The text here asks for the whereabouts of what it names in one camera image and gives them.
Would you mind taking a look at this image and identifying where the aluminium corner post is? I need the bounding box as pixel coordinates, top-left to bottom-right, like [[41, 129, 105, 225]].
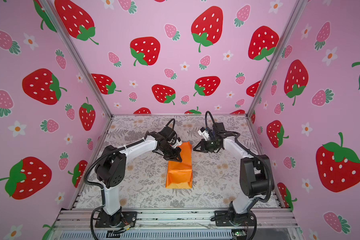
[[246, 0, 309, 118], [38, 0, 114, 119]]

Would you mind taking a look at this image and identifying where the right aluminium corner post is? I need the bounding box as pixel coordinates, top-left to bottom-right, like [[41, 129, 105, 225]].
[[246, 0, 309, 118]]

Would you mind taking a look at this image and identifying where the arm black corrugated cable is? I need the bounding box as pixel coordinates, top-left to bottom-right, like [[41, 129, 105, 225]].
[[230, 131, 274, 203], [83, 140, 148, 190]]

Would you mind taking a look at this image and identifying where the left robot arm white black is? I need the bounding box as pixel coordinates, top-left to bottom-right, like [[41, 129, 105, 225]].
[[95, 127, 182, 227]]

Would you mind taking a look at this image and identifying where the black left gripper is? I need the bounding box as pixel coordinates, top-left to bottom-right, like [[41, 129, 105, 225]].
[[159, 143, 184, 161]]

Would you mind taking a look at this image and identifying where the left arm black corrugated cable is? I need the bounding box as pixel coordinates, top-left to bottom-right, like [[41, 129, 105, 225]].
[[83, 140, 148, 190]]

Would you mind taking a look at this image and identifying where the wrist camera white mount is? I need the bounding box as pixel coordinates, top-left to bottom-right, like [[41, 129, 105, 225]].
[[170, 137, 183, 148], [198, 127, 211, 141]]

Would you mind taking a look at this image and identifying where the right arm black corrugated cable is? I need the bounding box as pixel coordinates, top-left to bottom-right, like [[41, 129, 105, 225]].
[[230, 131, 274, 203]]

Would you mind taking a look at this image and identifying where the yellow orange wrapping paper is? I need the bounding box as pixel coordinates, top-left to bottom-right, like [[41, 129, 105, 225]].
[[166, 142, 193, 189]]

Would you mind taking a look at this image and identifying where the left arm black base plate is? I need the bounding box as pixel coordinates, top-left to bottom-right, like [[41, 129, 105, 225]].
[[95, 210, 138, 229]]

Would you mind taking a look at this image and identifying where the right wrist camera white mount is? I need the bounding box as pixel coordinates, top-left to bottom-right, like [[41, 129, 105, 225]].
[[198, 127, 211, 141]]

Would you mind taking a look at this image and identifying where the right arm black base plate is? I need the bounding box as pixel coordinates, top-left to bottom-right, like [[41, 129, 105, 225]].
[[211, 210, 257, 227]]

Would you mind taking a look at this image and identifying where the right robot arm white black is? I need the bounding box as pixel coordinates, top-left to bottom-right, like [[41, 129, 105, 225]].
[[193, 128, 275, 226]]

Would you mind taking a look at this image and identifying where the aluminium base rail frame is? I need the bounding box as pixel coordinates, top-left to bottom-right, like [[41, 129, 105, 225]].
[[44, 208, 304, 240]]

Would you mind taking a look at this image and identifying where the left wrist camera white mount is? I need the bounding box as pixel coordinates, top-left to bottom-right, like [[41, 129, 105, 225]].
[[170, 137, 183, 148]]

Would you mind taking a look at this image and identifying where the left aluminium corner post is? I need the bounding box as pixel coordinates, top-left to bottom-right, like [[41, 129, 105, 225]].
[[38, 0, 114, 119]]

